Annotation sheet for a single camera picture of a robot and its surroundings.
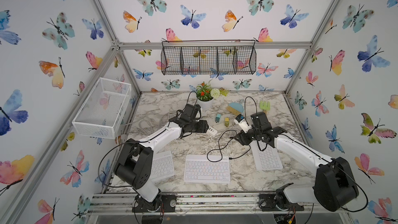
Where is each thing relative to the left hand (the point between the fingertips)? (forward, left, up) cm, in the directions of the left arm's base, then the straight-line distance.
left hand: (206, 125), depth 88 cm
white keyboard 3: (-16, -33, -11) cm, 38 cm away
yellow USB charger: (+9, -14, -9) cm, 19 cm away
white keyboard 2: (-18, +24, -11) cm, 32 cm away
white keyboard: (-20, +5, -12) cm, 24 cm away
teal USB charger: (+11, -7, -10) cm, 17 cm away
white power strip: (+2, -3, -9) cm, 10 cm away
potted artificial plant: (+21, 0, +3) cm, 21 cm away
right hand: (-5, -18, 0) cm, 19 cm away
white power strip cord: (+13, +43, -12) cm, 46 cm away
